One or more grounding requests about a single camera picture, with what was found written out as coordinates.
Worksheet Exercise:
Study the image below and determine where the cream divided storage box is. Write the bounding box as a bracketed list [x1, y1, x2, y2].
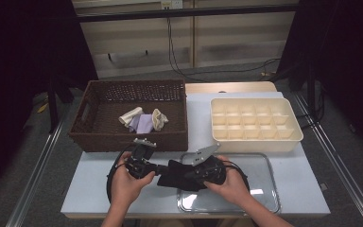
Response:
[210, 96, 304, 153]

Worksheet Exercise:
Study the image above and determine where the lilac sock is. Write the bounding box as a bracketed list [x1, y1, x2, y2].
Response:
[135, 113, 155, 134]
[128, 113, 143, 132]

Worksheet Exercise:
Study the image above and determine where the black sock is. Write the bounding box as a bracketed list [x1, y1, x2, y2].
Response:
[156, 159, 209, 193]

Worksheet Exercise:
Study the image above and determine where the black curtain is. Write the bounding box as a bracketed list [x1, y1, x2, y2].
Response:
[0, 0, 99, 200]
[277, 0, 363, 159]

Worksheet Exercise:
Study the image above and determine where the white wall socket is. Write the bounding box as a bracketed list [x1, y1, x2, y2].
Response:
[160, 0, 183, 9]

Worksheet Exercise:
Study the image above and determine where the black hanging wall cable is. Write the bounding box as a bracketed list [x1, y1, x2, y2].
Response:
[166, 17, 209, 83]

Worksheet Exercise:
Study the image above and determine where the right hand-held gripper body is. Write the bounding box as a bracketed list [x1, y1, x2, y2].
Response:
[184, 142, 229, 187]

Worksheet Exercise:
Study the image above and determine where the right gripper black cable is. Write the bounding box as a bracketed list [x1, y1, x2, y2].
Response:
[223, 160, 252, 193]

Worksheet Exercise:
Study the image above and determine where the metal floor rail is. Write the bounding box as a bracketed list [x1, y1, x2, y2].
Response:
[4, 119, 67, 227]
[292, 91, 363, 227]

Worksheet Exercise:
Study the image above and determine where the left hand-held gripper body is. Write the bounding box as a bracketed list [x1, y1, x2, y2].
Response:
[125, 137, 159, 180]

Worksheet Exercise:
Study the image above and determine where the black stand leg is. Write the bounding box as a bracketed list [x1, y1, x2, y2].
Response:
[305, 62, 325, 121]
[46, 75, 75, 133]

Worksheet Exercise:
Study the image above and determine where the light wooden board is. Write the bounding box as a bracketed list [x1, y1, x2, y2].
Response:
[184, 80, 278, 95]

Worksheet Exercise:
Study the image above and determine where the black floor cable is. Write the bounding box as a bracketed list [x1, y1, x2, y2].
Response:
[182, 58, 282, 83]

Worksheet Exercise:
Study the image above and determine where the brown woven basket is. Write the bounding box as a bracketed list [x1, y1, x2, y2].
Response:
[68, 79, 189, 153]

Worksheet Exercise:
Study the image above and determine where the person's left hand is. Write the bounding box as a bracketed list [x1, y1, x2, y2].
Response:
[111, 151, 156, 206]

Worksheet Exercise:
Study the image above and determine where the person's right hand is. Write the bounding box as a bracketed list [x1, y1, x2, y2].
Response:
[203, 154, 252, 206]

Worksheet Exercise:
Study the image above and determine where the black horizontal bar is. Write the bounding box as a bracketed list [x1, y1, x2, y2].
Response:
[75, 4, 299, 23]

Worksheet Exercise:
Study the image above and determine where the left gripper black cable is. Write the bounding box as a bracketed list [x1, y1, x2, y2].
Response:
[106, 145, 136, 204]

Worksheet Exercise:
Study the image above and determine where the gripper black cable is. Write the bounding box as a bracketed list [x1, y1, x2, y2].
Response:
[106, 145, 136, 204]
[223, 160, 252, 193]

